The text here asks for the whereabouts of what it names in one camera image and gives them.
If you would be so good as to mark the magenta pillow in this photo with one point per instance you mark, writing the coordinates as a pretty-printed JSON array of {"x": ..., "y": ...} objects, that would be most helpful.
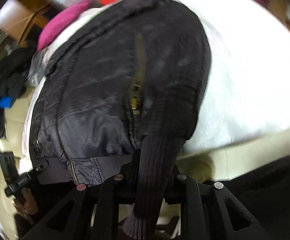
[{"x": 60, "y": 22}]

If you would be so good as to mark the white bed blanket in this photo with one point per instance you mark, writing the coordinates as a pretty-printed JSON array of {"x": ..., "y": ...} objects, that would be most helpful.
[{"x": 248, "y": 88}]

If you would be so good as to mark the black quilted jacket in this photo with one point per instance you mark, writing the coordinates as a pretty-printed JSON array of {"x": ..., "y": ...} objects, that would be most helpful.
[{"x": 130, "y": 81}]

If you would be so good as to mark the person's left hand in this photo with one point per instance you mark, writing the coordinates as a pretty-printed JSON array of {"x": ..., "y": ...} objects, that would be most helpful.
[{"x": 26, "y": 206}]

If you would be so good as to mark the grey folded clothes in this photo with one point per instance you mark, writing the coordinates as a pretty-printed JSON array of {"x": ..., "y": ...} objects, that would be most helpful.
[{"x": 36, "y": 70}]

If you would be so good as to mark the black puffer coat pile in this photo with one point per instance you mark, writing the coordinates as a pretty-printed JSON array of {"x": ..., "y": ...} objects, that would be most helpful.
[{"x": 13, "y": 71}]

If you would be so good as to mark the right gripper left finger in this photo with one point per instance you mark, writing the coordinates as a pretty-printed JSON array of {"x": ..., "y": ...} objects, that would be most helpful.
[{"x": 67, "y": 211}]

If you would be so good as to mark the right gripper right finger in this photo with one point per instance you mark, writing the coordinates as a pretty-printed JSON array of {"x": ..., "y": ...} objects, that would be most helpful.
[{"x": 209, "y": 211}]

